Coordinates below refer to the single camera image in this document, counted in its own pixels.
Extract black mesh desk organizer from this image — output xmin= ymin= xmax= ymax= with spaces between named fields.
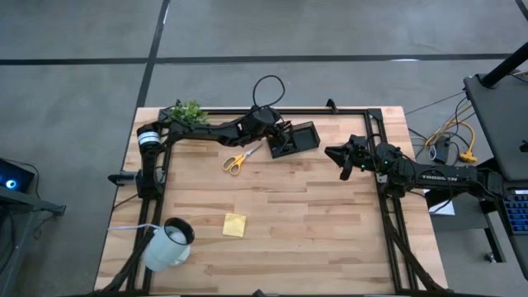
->
xmin=266 ymin=120 xmax=322 ymax=160

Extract white cylinder black rim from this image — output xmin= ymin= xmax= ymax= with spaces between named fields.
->
xmin=142 ymin=217 xmax=196 ymax=272

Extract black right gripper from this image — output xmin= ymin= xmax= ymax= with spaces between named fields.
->
xmin=324 ymin=134 xmax=375 ymax=171

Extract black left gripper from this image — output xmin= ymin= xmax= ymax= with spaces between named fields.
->
xmin=237 ymin=120 xmax=295 ymax=150

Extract black metal side stand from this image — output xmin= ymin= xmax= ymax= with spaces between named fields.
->
xmin=0 ymin=185 xmax=68 ymax=297

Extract black device blue light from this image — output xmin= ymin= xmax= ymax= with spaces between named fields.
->
xmin=0 ymin=158 xmax=37 ymax=194

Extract green plant white pot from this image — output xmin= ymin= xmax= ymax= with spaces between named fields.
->
xmin=169 ymin=100 xmax=209 ymax=125

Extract yellow sticky note pad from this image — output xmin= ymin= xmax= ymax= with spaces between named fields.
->
xmin=222 ymin=212 xmax=248 ymax=238

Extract black power adapter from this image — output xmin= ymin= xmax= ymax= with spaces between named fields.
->
xmin=428 ymin=138 xmax=455 ymax=167

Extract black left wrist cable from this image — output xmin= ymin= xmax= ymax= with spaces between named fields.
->
xmin=252 ymin=74 xmax=286 ymax=110

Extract black computer keyboard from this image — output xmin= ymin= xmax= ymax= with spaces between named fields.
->
xmin=500 ymin=188 xmax=528 ymax=237

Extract dark grey desk top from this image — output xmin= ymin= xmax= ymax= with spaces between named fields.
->
xmin=463 ymin=73 xmax=528 ymax=182

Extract black pole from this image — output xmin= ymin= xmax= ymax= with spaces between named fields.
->
xmin=480 ymin=40 xmax=528 ymax=90

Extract white paper sheet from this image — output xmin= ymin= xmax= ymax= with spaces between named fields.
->
xmin=427 ymin=189 xmax=457 ymax=217

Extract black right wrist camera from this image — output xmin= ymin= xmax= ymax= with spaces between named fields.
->
xmin=338 ymin=158 xmax=355 ymax=182

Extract yellow handled scissors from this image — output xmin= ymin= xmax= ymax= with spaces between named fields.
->
xmin=221 ymin=144 xmax=264 ymax=177

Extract black aluminium table frame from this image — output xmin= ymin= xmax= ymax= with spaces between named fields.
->
xmin=93 ymin=107 xmax=446 ymax=296

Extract yellow power cable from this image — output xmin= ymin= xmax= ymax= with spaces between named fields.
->
xmin=426 ymin=107 xmax=479 ymax=164

